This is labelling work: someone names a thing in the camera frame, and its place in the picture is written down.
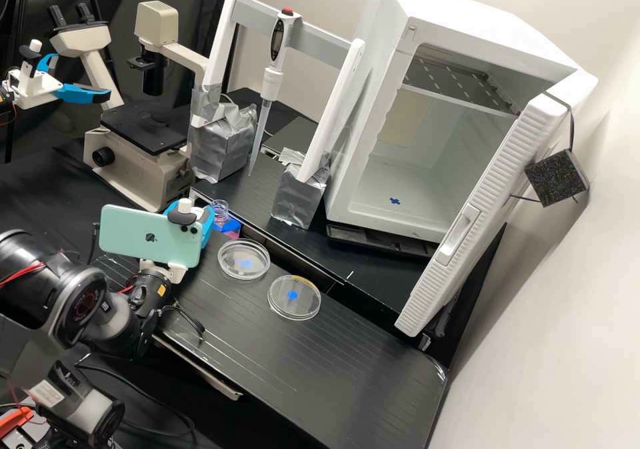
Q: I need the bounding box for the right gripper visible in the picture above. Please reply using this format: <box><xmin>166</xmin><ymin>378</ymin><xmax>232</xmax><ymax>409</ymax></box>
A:
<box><xmin>139</xmin><ymin>200</ymin><xmax>217</xmax><ymax>285</ymax></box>

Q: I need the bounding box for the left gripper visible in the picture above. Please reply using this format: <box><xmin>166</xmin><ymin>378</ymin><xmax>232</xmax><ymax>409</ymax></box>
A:
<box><xmin>7</xmin><ymin>53</ymin><xmax>113</xmax><ymax>110</ymax></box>

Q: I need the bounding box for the petri dish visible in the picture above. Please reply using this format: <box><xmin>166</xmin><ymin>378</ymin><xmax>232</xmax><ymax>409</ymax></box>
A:
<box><xmin>217</xmin><ymin>238</ymin><xmax>272</xmax><ymax>282</ymax></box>

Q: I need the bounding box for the cream microscope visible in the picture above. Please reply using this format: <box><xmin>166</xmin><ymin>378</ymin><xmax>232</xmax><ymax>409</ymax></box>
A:
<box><xmin>47</xmin><ymin>0</ymin><xmax>211</xmax><ymax>214</ymax></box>

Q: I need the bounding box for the petri dish lid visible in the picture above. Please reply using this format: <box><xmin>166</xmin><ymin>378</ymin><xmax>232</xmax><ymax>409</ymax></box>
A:
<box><xmin>267</xmin><ymin>274</ymin><xmax>323</xmax><ymax>320</ymax></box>

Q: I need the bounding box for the white pipette stand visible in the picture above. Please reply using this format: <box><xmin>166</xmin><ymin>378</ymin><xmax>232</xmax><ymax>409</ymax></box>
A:
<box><xmin>188</xmin><ymin>0</ymin><xmax>367</xmax><ymax>230</ymax></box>

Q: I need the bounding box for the pipette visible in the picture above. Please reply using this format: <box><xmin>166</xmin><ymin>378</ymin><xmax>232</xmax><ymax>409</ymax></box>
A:
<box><xmin>247</xmin><ymin>7</ymin><xmax>304</xmax><ymax>177</ymax></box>

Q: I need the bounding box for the white incubator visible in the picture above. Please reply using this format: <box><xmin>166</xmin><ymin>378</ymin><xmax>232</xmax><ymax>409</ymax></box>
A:
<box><xmin>321</xmin><ymin>0</ymin><xmax>580</xmax><ymax>246</ymax></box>

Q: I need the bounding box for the incubator door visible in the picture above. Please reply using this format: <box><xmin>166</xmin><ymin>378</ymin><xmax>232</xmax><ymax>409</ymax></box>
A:
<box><xmin>394</xmin><ymin>71</ymin><xmax>600</xmax><ymax>339</ymax></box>

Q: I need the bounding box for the right wrist camera phone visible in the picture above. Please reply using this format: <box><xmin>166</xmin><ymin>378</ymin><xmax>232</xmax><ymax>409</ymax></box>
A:
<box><xmin>98</xmin><ymin>197</ymin><xmax>215</xmax><ymax>271</ymax></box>

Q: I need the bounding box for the black cable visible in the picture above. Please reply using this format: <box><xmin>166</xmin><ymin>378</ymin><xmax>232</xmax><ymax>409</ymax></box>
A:
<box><xmin>161</xmin><ymin>302</ymin><xmax>207</xmax><ymax>344</ymax></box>
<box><xmin>73</xmin><ymin>362</ymin><xmax>197</xmax><ymax>440</ymax></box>

